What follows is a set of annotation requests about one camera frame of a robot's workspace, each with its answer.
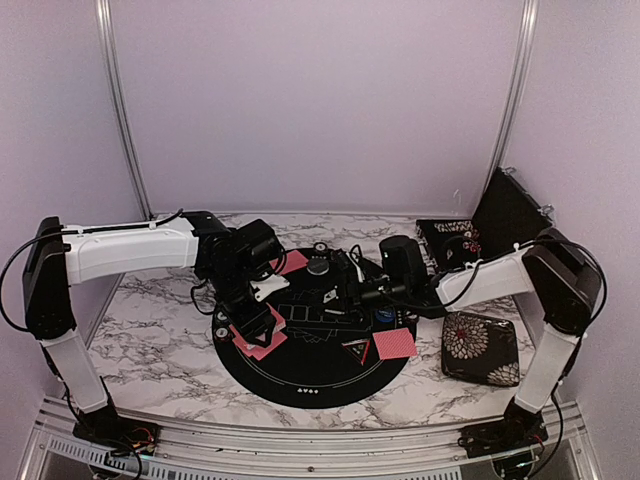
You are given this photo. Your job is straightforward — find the green chip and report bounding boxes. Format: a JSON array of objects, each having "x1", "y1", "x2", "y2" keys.
[{"x1": 213, "y1": 311, "x2": 228, "y2": 326}]

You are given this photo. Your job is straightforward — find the floral patterned pouch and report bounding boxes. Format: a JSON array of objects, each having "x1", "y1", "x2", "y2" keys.
[{"x1": 441, "y1": 312, "x2": 520, "y2": 387}]

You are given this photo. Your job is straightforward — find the black dealer button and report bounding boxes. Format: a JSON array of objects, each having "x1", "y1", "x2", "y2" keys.
[{"x1": 306, "y1": 257, "x2": 330, "y2": 276}]

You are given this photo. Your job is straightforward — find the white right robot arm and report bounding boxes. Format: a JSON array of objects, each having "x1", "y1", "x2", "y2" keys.
[{"x1": 322, "y1": 228, "x2": 609, "y2": 448}]

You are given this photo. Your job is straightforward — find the black poker chip case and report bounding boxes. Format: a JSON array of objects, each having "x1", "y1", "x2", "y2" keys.
[{"x1": 416, "y1": 168, "x2": 553, "y2": 271}]

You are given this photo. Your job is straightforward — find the red playing card deck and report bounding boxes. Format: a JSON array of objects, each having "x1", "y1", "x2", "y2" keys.
[{"x1": 231, "y1": 305, "x2": 277, "y2": 347}]

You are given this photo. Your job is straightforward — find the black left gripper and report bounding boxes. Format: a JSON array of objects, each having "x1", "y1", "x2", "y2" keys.
[{"x1": 205, "y1": 264, "x2": 277, "y2": 347}]

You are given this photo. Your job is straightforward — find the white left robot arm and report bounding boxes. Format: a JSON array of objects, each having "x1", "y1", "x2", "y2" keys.
[{"x1": 22, "y1": 210, "x2": 288, "y2": 445}]

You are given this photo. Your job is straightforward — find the round black poker mat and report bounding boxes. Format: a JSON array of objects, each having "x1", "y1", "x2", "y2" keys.
[{"x1": 214, "y1": 248, "x2": 417, "y2": 409}]

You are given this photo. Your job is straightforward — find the blue small blind button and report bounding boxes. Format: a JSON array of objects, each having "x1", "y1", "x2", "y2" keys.
[{"x1": 375, "y1": 310, "x2": 397, "y2": 328}]

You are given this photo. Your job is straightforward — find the red card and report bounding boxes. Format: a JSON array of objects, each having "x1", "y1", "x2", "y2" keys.
[
  {"x1": 232, "y1": 338, "x2": 278, "y2": 361},
  {"x1": 279, "y1": 250, "x2": 309, "y2": 275},
  {"x1": 386, "y1": 328, "x2": 415, "y2": 349},
  {"x1": 250, "y1": 335, "x2": 289, "y2": 357},
  {"x1": 374, "y1": 331, "x2": 417, "y2": 360}
]

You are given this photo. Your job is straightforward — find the red triangle all-in marker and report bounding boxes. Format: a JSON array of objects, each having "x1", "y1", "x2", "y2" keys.
[{"x1": 341, "y1": 338, "x2": 372, "y2": 366}]

